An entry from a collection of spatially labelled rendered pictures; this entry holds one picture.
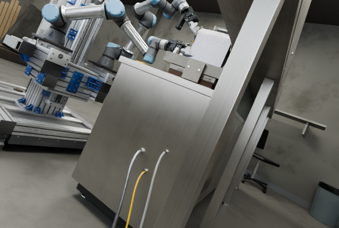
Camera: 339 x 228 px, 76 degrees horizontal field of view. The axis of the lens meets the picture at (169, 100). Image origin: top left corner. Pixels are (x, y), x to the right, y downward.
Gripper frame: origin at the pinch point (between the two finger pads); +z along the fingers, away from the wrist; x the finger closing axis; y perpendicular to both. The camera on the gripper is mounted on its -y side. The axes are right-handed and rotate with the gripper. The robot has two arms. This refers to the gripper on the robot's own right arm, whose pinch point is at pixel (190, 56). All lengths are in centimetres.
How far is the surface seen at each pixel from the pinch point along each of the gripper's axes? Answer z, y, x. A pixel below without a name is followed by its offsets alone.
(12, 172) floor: -56, -109, -43
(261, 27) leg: 51, -8, -77
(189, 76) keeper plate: 14.6, -16.4, -22.0
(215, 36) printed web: 10.1, 16.9, -0.2
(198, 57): 5.0, 0.9, -0.3
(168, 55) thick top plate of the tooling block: -3.8, -8.6, -20.0
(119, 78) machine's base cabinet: -25.0, -32.5, -26.0
